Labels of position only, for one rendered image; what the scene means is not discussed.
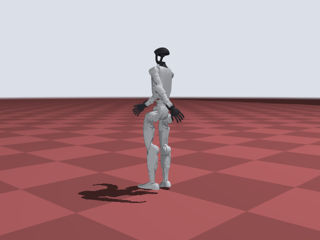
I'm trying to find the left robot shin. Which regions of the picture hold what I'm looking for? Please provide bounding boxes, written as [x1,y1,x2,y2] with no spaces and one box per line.
[146,146,158,185]

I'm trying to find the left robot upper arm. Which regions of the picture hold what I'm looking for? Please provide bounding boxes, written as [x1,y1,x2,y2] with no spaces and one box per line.
[149,66,163,94]

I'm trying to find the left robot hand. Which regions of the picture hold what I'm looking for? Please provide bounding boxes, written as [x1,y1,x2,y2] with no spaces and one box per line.
[166,105,184,123]

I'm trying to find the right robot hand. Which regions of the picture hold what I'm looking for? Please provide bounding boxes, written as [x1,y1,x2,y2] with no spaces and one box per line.
[132,100,148,116]

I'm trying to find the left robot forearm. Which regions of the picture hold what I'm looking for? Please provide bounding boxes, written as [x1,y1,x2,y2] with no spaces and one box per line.
[155,85,173,108]

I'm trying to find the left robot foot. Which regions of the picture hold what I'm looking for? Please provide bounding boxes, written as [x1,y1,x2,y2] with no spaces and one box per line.
[137,182,160,190]

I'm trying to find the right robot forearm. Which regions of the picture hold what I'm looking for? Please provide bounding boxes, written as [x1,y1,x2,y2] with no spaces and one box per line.
[144,95,159,106]

